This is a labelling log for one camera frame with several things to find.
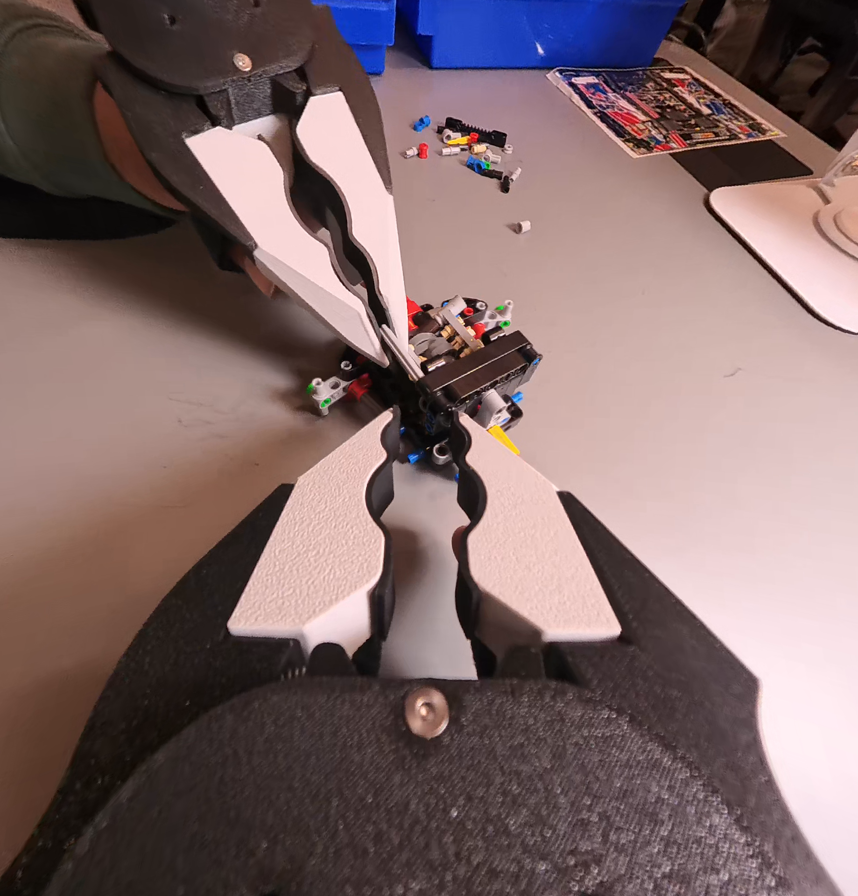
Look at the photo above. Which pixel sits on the pile of small lego pieces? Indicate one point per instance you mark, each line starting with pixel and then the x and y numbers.
pixel 471 129

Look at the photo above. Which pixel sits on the blue plastic storage bin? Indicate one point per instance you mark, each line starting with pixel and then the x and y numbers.
pixel 362 28
pixel 541 35

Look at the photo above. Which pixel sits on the grey lego axle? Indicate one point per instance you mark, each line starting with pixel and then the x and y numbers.
pixel 408 360

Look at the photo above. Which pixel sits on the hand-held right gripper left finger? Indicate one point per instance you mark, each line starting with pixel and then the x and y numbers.
pixel 317 553

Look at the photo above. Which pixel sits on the lego car chassis model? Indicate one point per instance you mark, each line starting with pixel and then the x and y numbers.
pixel 485 367

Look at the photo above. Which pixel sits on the black desk mat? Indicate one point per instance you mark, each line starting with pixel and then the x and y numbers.
pixel 751 164

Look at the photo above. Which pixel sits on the lego instruction booklet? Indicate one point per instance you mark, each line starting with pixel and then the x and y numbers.
pixel 667 112

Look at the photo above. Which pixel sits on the white monitor stand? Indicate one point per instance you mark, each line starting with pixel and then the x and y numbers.
pixel 765 231

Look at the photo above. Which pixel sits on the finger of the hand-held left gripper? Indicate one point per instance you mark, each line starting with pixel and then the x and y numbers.
pixel 362 189
pixel 261 203

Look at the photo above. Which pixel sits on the person's left hand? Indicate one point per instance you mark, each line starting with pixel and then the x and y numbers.
pixel 131 161

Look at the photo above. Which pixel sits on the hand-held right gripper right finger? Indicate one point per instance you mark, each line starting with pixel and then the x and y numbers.
pixel 527 560

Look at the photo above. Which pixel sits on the person's left forearm green sleeve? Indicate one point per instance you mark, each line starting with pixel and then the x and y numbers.
pixel 30 84

